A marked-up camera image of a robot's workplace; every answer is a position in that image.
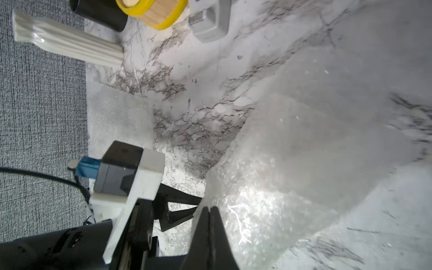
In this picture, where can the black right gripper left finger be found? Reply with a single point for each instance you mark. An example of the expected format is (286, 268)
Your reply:
(199, 253)

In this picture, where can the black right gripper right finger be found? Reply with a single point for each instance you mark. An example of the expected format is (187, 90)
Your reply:
(221, 257)

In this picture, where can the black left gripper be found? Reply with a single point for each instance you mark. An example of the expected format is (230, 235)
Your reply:
(137, 243)

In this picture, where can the clear bubble wrap sheet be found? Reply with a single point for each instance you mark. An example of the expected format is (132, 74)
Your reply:
(114, 115)
(303, 152)

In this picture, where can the white ribbed slim vase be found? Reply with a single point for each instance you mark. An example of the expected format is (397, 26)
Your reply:
(61, 39)

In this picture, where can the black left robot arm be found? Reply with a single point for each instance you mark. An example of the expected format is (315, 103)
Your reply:
(81, 248)

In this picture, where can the small clear box red contents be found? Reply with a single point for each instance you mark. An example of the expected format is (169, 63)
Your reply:
(209, 19)

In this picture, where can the yellow steamer basket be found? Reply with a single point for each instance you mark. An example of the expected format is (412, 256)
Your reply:
(157, 14)

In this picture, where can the black cup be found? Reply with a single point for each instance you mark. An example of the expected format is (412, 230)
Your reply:
(104, 12)

